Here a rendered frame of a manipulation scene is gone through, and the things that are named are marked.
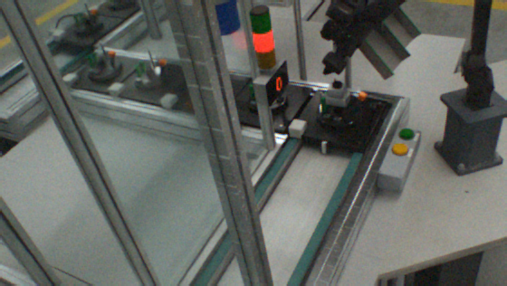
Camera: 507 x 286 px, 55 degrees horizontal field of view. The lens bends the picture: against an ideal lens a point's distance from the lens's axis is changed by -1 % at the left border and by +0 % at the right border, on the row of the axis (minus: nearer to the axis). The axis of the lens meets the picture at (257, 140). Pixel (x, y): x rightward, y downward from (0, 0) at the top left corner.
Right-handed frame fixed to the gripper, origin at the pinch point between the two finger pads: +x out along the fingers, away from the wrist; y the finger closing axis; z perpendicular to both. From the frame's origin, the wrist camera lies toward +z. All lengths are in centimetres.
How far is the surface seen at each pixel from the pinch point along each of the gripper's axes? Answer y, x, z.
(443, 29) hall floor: -234, 100, -62
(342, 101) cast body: 2.2, 8.6, -9.7
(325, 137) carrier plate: 10.7, 16.3, -12.1
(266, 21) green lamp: 20.0, -12.9, 19.8
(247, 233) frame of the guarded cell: 84, -39, 0
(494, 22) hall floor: -253, 81, -90
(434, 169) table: 2.7, 7.5, -43.7
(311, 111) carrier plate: 0.4, 21.4, -5.0
